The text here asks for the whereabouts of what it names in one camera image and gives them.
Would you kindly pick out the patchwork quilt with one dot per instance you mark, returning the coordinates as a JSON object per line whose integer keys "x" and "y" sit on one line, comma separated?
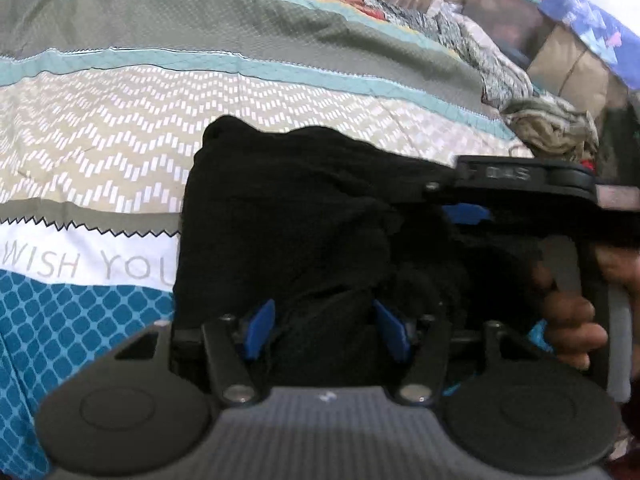
{"x": 380, "y": 5}

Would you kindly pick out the crumpled grey green cloth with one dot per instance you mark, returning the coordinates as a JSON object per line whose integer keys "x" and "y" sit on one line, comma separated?
{"x": 552, "y": 127}

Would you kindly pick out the person's right hand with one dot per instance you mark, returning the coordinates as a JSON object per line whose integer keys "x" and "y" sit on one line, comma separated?
{"x": 575, "y": 325}

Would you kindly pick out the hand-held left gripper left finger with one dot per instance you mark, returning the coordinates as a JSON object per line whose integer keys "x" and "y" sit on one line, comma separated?
{"x": 260, "y": 331}

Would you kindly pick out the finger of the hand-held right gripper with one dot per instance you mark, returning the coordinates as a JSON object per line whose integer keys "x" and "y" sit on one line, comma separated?
{"x": 452, "y": 194}

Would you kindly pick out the blue printed cloth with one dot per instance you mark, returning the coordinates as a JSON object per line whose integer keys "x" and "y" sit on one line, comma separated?
{"x": 595, "y": 25}

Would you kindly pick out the black pants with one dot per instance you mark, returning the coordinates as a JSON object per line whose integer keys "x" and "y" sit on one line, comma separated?
{"x": 310, "y": 230}

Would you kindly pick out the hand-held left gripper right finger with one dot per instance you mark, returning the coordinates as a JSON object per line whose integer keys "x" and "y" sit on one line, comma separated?
{"x": 391, "y": 332}

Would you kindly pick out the striped patterned bedspread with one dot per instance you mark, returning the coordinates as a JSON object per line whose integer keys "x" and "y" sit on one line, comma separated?
{"x": 130, "y": 170}

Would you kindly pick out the dark box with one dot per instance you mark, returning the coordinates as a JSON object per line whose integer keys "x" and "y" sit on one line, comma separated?
{"x": 505, "y": 20}

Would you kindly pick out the beige cushion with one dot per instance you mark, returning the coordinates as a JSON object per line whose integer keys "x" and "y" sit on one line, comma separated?
{"x": 570, "y": 65}

